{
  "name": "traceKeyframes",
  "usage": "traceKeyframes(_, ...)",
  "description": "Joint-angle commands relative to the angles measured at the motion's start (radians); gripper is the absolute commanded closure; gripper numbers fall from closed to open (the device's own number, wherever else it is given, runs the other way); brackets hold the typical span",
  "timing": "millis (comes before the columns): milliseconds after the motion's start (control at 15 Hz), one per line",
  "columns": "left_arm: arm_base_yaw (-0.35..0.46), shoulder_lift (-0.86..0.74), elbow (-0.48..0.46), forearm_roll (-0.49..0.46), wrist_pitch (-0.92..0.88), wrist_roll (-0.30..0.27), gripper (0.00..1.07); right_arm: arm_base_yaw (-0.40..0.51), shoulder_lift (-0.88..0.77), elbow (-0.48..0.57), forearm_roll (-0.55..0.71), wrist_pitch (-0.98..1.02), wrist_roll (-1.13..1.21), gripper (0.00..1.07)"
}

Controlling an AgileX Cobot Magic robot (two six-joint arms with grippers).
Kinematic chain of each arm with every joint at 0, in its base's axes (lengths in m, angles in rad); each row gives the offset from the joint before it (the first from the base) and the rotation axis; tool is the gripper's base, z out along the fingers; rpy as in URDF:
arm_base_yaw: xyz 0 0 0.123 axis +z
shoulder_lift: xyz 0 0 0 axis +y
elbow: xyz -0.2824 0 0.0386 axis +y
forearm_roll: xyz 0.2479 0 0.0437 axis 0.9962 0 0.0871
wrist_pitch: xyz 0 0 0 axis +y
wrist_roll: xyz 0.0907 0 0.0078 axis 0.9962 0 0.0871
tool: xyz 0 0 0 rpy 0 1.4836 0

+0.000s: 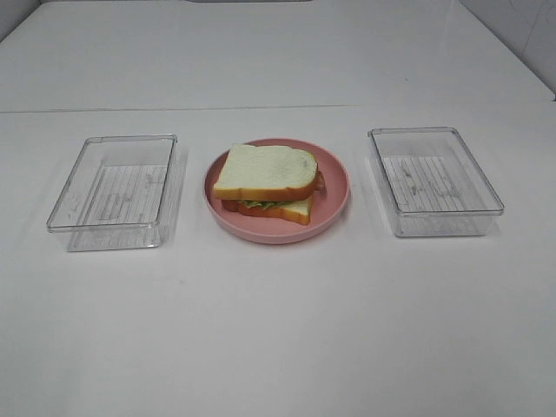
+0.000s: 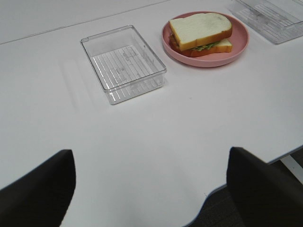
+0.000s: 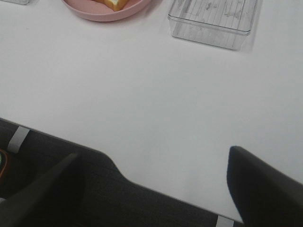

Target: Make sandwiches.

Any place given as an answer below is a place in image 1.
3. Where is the white bread slice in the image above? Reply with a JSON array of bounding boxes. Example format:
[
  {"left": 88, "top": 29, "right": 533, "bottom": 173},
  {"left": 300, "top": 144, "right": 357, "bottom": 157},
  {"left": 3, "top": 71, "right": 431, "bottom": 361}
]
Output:
[
  {"left": 222, "top": 197, "right": 313, "bottom": 225},
  {"left": 213, "top": 144, "right": 319, "bottom": 202}
]

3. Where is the green lettuce leaf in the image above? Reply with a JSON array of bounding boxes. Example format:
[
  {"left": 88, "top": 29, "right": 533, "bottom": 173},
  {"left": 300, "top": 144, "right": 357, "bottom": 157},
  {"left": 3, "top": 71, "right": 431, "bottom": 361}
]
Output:
[{"left": 239, "top": 200, "right": 284, "bottom": 209}]

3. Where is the brown bacon strip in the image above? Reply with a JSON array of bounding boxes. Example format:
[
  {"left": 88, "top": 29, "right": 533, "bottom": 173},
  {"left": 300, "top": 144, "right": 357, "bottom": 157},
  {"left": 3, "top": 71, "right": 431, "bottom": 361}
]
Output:
[{"left": 315, "top": 170, "right": 326, "bottom": 193}]

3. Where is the right clear plastic tray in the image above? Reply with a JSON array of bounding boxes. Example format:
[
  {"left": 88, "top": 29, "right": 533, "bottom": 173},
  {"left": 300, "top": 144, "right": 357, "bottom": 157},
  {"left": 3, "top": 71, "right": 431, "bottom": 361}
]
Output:
[{"left": 367, "top": 127, "right": 505, "bottom": 238}]

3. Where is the clear plastic tray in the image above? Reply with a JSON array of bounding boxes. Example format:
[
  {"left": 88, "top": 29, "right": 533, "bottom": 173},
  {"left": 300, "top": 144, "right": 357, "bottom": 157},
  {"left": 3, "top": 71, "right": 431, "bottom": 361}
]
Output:
[
  {"left": 46, "top": 134, "right": 182, "bottom": 252},
  {"left": 367, "top": 127, "right": 505, "bottom": 238}
]

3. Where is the left clear plastic tray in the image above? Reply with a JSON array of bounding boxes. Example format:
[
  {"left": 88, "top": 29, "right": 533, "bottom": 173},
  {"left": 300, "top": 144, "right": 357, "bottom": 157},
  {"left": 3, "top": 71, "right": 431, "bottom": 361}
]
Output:
[{"left": 46, "top": 134, "right": 182, "bottom": 252}]

